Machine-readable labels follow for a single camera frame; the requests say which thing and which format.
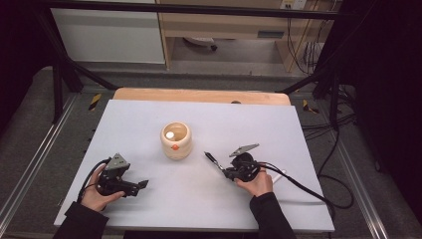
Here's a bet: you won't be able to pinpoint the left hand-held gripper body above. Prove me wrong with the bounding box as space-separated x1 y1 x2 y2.
96 152 135 197

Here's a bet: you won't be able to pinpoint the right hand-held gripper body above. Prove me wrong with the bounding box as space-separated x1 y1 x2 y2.
228 142 263 183

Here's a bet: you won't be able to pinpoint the black pen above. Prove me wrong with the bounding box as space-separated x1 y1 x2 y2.
203 151 228 173

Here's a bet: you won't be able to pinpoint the white pen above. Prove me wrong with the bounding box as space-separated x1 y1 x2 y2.
272 169 287 184

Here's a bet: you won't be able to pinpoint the cream ringed pen holder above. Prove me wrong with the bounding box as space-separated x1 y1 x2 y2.
160 120 193 161

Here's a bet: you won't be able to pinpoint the person's right hand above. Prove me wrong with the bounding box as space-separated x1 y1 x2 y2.
234 166 274 198

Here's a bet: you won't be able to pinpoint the person's left hand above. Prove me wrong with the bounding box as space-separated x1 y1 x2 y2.
80 163 126 213

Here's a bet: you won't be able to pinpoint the wooden table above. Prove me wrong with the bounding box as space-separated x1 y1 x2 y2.
112 87 292 107

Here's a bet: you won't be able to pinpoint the yellow black floor tape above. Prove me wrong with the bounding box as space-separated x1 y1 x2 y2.
302 99 320 115
88 93 103 112

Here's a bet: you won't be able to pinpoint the black metal stand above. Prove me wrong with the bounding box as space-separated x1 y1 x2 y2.
35 9 119 124
280 59 343 132

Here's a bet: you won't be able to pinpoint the white flat device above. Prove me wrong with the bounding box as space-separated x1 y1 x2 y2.
183 36 219 52

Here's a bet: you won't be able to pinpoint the white cabinet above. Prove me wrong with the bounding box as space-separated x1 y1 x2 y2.
50 7 166 65

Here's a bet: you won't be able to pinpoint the light wooden desk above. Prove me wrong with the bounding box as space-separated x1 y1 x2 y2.
155 0 342 74

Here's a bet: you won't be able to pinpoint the black curtain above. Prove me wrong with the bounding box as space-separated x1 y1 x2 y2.
0 0 56 133
317 0 422 227

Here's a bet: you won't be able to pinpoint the black metal crossbar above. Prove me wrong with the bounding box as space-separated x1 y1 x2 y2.
33 0 340 20

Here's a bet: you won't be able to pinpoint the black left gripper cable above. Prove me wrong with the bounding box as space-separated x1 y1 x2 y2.
77 158 110 204

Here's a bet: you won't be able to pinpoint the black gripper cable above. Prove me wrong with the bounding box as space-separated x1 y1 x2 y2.
77 158 110 204
258 161 355 222

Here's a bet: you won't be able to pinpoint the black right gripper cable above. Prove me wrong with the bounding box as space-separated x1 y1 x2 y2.
258 161 355 222

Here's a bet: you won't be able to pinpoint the aluminium rail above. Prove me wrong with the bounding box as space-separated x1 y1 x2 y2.
326 132 390 239
0 94 80 230

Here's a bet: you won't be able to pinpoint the black floor cables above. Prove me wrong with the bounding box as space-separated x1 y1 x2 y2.
301 84 358 141

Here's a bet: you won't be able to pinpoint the hanging black cables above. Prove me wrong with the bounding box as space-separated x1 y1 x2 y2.
286 14 329 76

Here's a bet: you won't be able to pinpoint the white wall socket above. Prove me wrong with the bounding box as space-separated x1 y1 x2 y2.
280 0 309 11

